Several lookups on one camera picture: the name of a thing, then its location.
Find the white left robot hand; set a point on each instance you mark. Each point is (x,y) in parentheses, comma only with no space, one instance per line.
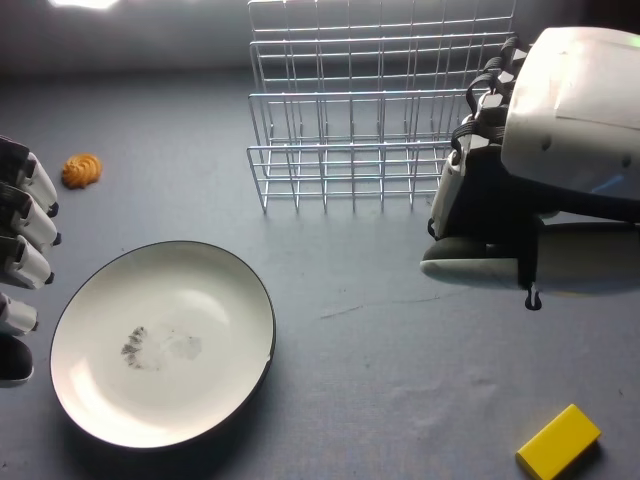
(25,220)

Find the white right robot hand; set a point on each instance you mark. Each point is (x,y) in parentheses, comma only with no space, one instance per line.
(575,125)

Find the orange swirl cookie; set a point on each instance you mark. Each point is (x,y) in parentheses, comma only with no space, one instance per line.
(82,171)

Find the yellow rectangular block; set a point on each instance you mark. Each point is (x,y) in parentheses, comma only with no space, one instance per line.
(559,441)

